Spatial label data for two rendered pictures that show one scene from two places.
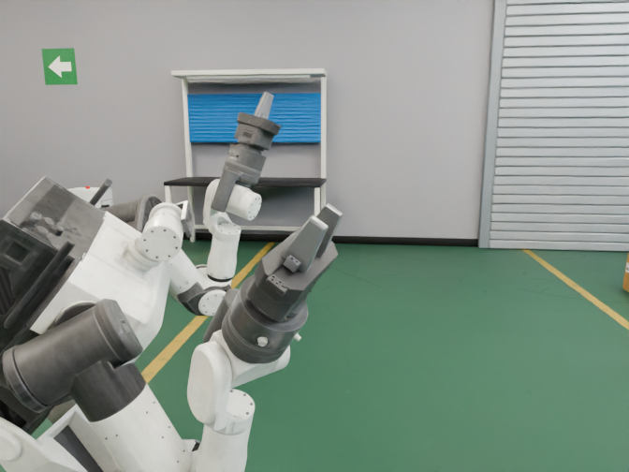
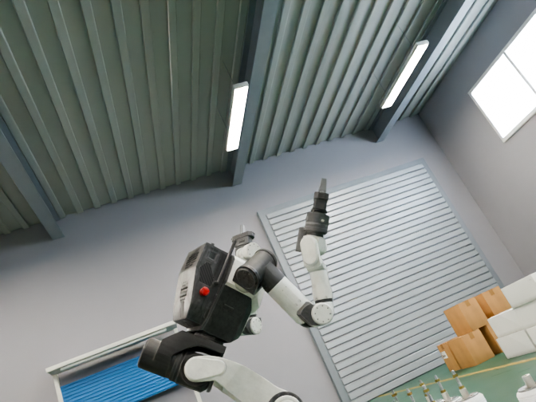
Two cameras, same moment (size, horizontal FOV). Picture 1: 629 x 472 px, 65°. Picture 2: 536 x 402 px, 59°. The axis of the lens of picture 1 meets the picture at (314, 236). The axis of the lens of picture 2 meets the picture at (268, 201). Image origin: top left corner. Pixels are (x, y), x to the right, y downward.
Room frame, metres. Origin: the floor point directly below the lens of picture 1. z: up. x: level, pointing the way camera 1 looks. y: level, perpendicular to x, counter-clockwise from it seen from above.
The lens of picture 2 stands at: (-0.93, 0.93, 0.48)
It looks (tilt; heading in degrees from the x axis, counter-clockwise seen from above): 22 degrees up; 334
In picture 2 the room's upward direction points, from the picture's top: 25 degrees counter-clockwise
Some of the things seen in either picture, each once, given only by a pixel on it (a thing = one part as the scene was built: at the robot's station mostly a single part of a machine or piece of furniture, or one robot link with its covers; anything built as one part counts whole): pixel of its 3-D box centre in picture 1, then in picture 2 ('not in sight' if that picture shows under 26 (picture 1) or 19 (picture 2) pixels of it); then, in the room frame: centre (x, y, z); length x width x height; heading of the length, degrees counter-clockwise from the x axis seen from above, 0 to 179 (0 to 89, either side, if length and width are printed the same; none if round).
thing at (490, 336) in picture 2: not in sight; (494, 336); (3.37, -2.88, 0.15); 0.30 x 0.24 x 0.30; 174
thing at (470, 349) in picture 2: not in sight; (470, 348); (3.41, -2.56, 0.15); 0.30 x 0.24 x 0.30; 172
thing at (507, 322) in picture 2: not in sight; (522, 316); (2.44, -2.45, 0.27); 0.39 x 0.39 x 0.18; 86
